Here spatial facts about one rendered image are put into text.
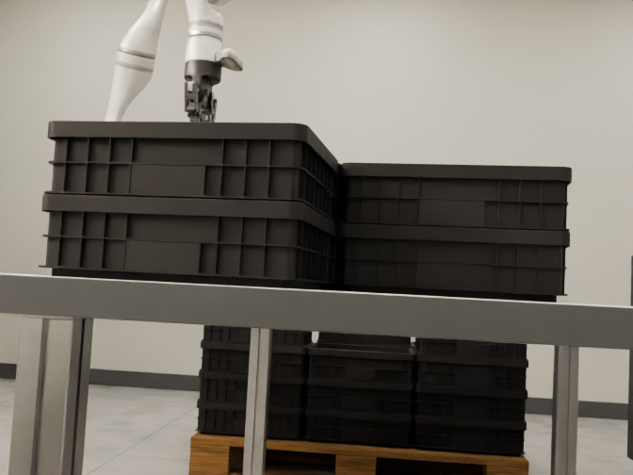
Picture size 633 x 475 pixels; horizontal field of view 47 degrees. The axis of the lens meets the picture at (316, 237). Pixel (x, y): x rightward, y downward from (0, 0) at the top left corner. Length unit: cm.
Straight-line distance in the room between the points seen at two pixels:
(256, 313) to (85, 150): 50
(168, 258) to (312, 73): 392
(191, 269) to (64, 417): 30
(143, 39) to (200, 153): 82
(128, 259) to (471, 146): 388
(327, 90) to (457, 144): 92
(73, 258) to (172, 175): 19
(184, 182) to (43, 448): 41
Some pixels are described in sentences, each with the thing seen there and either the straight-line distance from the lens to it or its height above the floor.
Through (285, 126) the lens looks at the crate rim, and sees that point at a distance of 102.
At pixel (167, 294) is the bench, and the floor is 69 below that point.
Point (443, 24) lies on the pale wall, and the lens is 499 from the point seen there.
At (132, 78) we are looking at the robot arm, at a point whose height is 118.
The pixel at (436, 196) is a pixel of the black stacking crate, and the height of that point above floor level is 87.
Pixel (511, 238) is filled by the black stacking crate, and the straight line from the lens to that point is 127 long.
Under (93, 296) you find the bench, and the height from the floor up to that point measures 68.
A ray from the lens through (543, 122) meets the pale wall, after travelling 490.
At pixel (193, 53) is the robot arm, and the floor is 116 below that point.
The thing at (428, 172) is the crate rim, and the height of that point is 91.
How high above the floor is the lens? 70
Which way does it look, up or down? 4 degrees up
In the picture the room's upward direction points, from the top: 3 degrees clockwise
